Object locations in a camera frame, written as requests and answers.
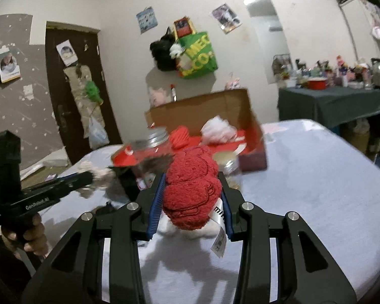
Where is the wall calendar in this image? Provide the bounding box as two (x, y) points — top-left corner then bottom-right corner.
(0, 51), (21, 83)

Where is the red pot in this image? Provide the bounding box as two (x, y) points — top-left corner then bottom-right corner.
(307, 78), (330, 90)

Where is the red quilted pouch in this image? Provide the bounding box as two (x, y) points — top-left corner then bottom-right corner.
(169, 126), (192, 149)

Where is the blue wall poster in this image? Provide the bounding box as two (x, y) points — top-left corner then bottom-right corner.
(136, 6), (159, 35)

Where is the cluster of figurines and bottles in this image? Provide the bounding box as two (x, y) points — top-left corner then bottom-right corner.
(271, 54), (372, 89)

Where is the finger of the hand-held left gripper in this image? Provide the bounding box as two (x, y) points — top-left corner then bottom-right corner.
(52, 171), (94, 197)

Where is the cardboard box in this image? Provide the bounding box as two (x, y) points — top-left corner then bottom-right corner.
(111, 89), (268, 173)

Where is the white mesh bath pouf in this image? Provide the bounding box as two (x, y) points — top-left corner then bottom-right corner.
(200, 117), (238, 144)

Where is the black bag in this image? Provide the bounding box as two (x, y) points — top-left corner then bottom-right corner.
(150, 27), (178, 72)

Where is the pale pink plush toy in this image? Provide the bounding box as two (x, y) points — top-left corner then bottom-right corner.
(147, 85), (172, 106)

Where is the green plush toy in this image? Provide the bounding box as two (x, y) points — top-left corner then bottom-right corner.
(85, 81), (104, 105)

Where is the camouflage cloth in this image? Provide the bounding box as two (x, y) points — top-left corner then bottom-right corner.
(64, 65), (103, 138)

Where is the table with green cloth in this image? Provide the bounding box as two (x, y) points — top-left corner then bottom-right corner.
(278, 85), (380, 130)

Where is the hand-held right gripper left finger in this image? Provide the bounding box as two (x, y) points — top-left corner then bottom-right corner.
(21, 173), (167, 304)

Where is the wall photo poster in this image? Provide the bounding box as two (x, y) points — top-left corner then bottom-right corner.
(212, 4), (242, 34)

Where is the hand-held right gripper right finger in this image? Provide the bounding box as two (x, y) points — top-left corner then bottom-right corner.
(217, 171), (358, 304)

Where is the glass jar with metal lid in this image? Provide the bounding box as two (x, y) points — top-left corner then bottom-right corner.
(130, 127), (175, 181)
(215, 152), (243, 191)

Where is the white plastic bag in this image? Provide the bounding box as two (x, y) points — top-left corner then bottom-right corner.
(88, 116), (110, 149)

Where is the red plush toy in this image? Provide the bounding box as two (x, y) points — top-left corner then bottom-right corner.
(160, 146), (229, 257)

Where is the dark brown door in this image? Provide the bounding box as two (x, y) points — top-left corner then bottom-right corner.
(46, 22), (122, 165)

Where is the photo on door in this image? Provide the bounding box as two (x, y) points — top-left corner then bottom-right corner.
(56, 40), (77, 67)

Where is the person's left hand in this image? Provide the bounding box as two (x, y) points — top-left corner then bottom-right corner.
(2, 212), (49, 257)

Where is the green tote bag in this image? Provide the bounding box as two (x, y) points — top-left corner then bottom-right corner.
(174, 16), (219, 80)

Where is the person's left forearm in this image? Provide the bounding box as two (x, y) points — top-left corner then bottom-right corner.
(0, 234), (43, 304)

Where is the beige scrunchie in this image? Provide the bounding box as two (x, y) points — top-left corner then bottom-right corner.
(78, 161), (115, 198)

